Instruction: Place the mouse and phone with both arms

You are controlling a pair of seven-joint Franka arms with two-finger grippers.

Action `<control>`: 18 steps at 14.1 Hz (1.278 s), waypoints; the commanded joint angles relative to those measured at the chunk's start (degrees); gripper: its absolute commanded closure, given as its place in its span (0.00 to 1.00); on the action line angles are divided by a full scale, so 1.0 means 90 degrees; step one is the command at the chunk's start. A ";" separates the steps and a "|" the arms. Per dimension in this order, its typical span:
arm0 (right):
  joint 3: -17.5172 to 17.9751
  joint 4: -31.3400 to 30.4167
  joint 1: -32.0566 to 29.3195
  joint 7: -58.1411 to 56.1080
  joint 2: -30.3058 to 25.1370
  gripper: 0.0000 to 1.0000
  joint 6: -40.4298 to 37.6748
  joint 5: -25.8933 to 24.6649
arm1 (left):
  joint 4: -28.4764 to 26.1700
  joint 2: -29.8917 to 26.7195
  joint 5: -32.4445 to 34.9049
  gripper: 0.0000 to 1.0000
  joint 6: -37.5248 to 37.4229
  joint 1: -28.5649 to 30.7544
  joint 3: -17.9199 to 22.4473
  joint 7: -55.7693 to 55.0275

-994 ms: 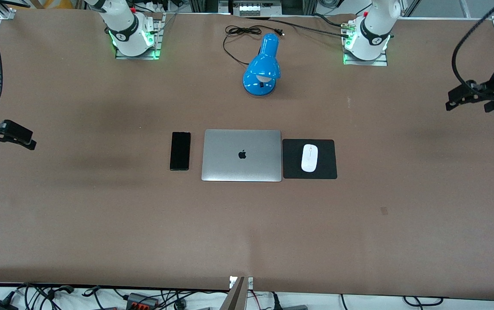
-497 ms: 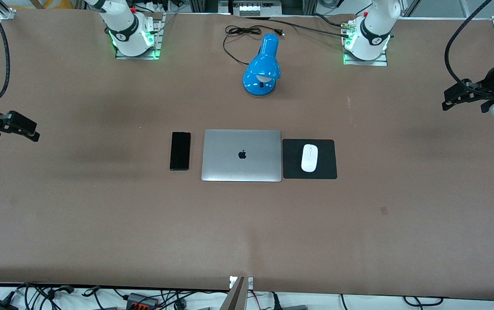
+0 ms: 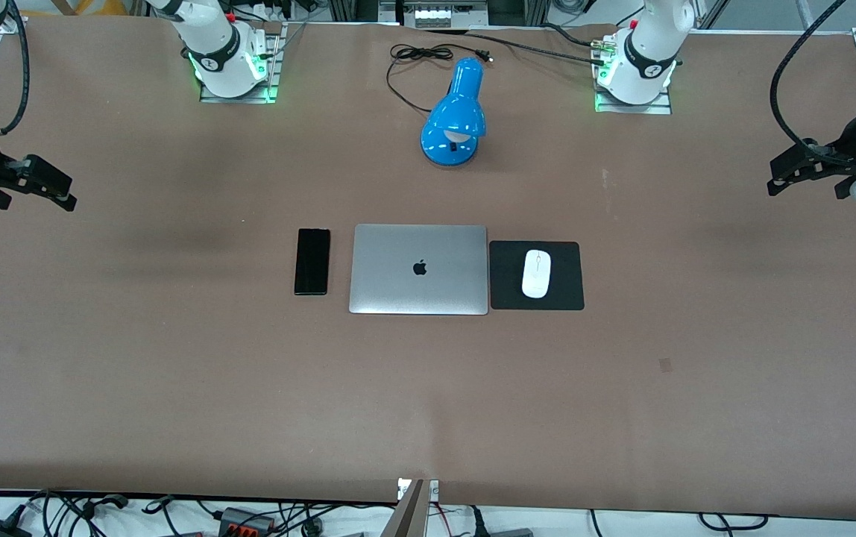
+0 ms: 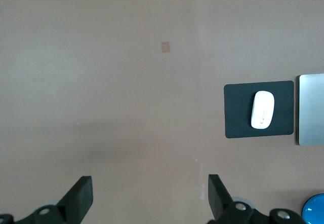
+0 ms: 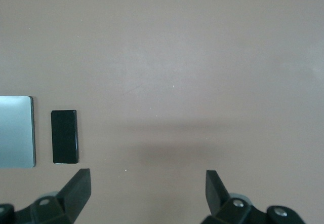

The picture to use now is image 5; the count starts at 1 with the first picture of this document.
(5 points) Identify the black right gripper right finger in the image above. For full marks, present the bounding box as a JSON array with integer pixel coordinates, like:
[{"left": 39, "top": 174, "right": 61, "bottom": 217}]
[{"left": 201, "top": 169, "right": 303, "bottom": 224}]

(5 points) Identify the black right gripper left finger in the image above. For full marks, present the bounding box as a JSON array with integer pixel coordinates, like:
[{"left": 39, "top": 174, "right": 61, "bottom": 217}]
[{"left": 0, "top": 168, "right": 91, "bottom": 224}]

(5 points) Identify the black case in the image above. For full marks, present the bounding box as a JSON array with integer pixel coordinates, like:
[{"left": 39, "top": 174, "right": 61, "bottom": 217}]
[{"left": 50, "top": 109, "right": 79, "bottom": 164}]

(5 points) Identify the silver closed laptop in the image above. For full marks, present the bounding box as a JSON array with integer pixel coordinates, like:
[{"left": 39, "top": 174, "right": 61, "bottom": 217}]
[{"left": 0, "top": 96, "right": 37, "bottom": 169}]

